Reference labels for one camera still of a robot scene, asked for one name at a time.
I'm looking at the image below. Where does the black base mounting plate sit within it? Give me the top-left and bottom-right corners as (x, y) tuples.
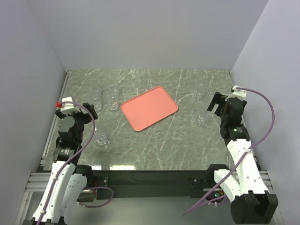
(93, 170), (216, 199)

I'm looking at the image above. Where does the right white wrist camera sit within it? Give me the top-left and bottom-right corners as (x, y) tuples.
(228, 85), (247, 101)

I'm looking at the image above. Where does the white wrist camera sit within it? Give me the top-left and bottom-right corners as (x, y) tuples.
(228, 85), (247, 101)
(56, 102), (80, 115)

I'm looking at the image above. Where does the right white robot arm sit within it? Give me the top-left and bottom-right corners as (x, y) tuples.
(206, 91), (278, 225)

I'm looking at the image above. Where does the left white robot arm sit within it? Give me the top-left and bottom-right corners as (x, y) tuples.
(23, 98), (98, 225)

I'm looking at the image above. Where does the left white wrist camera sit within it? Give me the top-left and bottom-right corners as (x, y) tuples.
(56, 102), (80, 115)

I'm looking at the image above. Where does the aluminium frame rail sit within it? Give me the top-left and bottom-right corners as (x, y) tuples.
(25, 171), (274, 192)

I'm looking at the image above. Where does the clear glass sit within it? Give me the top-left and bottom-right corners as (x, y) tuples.
(192, 91), (203, 100)
(108, 99), (119, 111)
(109, 85), (120, 98)
(97, 135), (109, 146)
(195, 115), (205, 126)
(93, 90), (102, 111)

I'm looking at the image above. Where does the pink plastic tray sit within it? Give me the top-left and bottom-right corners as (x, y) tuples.
(120, 86), (178, 132)

